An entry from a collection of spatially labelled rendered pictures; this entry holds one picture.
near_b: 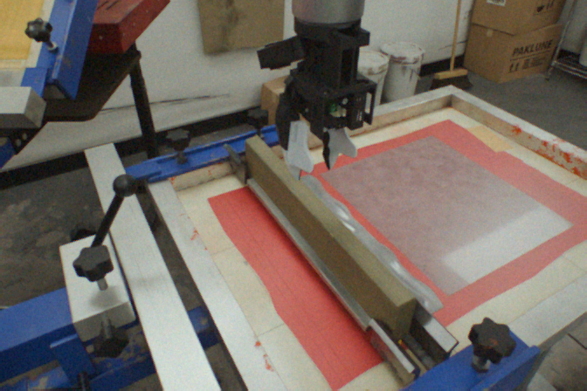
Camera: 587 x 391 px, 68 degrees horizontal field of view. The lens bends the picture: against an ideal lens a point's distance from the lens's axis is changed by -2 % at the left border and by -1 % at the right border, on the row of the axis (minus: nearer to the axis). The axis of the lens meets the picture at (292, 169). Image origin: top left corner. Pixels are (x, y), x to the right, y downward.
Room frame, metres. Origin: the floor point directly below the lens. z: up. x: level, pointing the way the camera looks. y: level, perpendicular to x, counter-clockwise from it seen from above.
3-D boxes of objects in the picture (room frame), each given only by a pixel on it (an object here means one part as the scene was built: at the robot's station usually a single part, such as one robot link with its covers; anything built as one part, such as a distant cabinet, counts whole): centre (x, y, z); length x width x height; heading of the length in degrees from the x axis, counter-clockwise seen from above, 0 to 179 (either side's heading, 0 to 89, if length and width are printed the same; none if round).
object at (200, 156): (0.71, 0.14, 0.97); 0.30 x 0.05 x 0.07; 120
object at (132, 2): (1.48, 0.70, 1.06); 0.61 x 0.46 x 0.12; 0
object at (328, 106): (0.46, -0.04, 1.26); 0.09 x 0.08 x 0.12; 30
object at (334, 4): (0.47, -0.04, 1.34); 0.08 x 0.08 x 0.05
